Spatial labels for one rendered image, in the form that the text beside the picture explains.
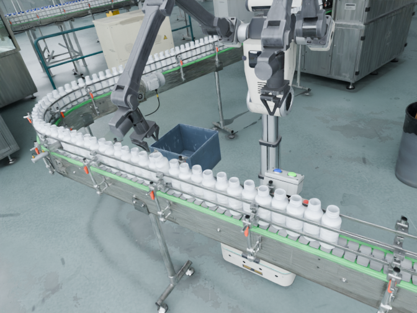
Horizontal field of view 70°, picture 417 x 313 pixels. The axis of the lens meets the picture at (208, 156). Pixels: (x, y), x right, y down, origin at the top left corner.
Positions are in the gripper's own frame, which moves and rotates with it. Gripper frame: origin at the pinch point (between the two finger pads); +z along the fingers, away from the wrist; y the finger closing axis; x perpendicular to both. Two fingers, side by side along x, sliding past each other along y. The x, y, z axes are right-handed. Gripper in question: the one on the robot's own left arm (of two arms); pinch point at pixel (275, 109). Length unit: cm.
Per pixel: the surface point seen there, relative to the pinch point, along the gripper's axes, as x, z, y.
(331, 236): -27.1, 32.4, -18.5
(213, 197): 18.9, 34.1, -17.8
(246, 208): 3.8, 33.9, -18.2
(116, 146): 73, 24, -17
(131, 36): 348, 51, 256
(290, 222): -13.4, 32.4, -18.8
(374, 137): -20, 140, 229
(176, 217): 40, 52, -21
